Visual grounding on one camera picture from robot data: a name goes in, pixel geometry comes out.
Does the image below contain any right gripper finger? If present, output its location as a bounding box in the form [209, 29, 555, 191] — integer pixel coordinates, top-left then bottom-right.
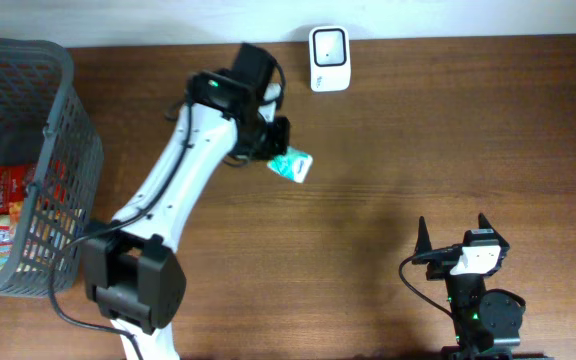
[477, 213, 496, 235]
[414, 216, 432, 255]

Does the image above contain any green tissue pack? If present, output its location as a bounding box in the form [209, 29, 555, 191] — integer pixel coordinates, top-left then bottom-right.
[267, 146, 313, 183]

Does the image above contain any red snack bag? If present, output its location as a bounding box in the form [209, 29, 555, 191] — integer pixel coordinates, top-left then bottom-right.
[0, 164, 36, 215]

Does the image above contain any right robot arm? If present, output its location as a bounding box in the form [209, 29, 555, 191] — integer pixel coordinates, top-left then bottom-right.
[398, 214, 547, 360]

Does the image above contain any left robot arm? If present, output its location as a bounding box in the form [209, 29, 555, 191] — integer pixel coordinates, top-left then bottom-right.
[81, 43, 290, 359]

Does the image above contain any grey plastic mesh basket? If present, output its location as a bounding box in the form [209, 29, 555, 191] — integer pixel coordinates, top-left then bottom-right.
[0, 38, 104, 298]

